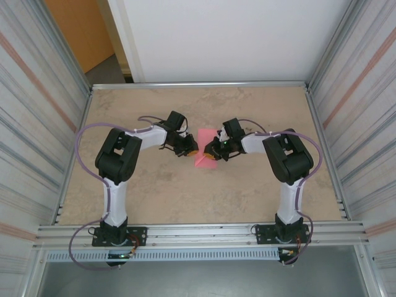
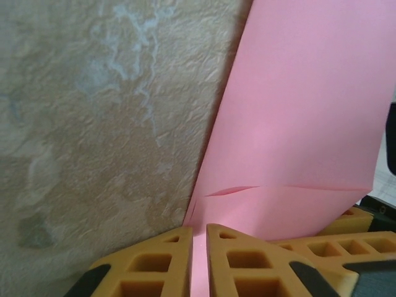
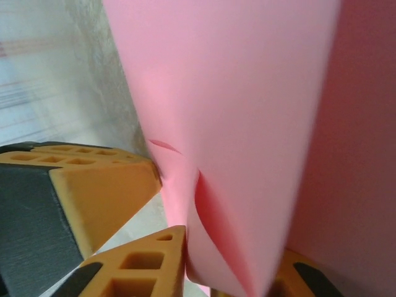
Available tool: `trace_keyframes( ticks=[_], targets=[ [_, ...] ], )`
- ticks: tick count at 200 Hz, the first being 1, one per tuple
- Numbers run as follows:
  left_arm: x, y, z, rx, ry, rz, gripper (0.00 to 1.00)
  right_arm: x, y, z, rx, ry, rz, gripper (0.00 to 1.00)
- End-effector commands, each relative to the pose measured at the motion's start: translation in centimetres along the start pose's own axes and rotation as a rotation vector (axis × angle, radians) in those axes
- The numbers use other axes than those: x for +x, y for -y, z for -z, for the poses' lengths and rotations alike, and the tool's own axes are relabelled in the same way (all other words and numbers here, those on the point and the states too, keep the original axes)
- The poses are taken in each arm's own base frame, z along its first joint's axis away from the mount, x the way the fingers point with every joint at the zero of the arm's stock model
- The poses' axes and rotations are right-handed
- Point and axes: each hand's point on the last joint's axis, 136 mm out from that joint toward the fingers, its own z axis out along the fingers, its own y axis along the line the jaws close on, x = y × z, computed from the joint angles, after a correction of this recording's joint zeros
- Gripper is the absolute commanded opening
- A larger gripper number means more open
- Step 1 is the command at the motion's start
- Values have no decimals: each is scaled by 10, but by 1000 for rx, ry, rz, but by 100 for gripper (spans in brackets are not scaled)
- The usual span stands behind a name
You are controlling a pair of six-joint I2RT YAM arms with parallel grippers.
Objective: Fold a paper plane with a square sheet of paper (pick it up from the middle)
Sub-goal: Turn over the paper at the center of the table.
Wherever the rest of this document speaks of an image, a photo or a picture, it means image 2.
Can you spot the pink cloth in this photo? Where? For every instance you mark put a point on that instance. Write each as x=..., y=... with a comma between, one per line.
x=294, y=108

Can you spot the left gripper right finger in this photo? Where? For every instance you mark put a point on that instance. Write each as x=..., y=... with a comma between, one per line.
x=219, y=269

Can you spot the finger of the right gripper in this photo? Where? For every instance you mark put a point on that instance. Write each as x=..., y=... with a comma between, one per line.
x=352, y=221
x=334, y=263

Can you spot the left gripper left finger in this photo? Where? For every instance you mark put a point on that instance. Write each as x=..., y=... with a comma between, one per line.
x=179, y=269

